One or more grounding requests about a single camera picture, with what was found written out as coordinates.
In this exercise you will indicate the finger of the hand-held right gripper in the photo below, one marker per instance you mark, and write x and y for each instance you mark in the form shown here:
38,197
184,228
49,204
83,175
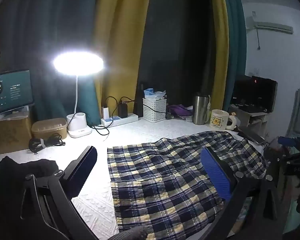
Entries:
287,141

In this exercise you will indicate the black monitor with red light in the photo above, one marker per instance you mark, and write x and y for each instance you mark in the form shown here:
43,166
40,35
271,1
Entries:
255,92

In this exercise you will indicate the white charger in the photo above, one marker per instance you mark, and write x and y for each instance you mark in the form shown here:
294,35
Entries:
105,112

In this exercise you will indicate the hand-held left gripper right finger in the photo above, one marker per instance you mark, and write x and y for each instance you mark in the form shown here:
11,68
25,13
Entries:
215,175

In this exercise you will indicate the wide yellow curtain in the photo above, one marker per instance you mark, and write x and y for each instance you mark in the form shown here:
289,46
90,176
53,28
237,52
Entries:
120,42

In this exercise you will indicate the blue plastic bag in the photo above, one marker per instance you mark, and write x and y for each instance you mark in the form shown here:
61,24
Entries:
152,93

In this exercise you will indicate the white mug with bear print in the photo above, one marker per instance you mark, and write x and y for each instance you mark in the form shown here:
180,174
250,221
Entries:
218,121

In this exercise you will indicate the black charger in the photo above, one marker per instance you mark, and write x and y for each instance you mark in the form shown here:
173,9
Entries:
123,110

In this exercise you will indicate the wide teal curtain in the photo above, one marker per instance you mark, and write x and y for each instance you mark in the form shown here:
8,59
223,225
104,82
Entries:
47,30

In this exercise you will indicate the white power strip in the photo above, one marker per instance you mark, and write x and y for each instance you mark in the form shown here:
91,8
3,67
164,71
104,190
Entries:
120,121

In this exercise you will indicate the purple cloth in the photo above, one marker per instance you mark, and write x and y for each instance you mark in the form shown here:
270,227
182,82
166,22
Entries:
178,110

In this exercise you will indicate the computer monitor with lit screen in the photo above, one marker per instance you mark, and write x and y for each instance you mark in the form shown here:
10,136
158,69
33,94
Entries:
12,92

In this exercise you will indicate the dark cloth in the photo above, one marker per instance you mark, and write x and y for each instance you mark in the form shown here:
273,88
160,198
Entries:
10,177

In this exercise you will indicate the small white side table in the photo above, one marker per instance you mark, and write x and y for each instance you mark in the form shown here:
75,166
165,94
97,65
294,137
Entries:
255,120

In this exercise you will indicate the grey metal rack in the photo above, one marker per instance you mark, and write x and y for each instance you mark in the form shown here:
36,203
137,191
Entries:
298,110

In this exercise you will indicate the plaid pants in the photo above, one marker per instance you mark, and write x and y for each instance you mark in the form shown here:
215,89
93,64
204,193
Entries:
160,180

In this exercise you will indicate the narrow teal curtain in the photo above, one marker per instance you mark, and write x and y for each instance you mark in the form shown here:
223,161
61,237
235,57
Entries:
237,55

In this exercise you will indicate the narrow yellow curtain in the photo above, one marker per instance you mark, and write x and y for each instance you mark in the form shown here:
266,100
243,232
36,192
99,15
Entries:
220,55

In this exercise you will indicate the stainless steel tumbler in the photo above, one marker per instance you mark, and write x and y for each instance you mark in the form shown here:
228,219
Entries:
200,110

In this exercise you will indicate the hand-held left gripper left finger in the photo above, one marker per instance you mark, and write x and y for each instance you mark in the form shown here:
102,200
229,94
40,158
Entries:
87,160

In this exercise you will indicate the white desk lamp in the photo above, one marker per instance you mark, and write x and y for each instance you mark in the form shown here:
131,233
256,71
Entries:
77,128

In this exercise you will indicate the beige lidded container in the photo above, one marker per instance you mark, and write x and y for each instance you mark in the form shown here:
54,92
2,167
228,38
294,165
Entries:
48,128

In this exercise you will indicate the cardboard box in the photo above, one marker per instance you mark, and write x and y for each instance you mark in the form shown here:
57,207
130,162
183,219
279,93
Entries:
7,135

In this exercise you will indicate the person's left hand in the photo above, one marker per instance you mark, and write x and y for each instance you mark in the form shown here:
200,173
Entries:
132,233

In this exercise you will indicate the white wall socket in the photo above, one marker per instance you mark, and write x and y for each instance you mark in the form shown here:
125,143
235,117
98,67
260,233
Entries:
257,71

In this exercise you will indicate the white air conditioner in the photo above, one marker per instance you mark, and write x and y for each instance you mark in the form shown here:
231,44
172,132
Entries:
272,26

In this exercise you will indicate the white perforated basket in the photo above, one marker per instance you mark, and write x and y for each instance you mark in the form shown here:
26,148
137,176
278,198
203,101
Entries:
154,111

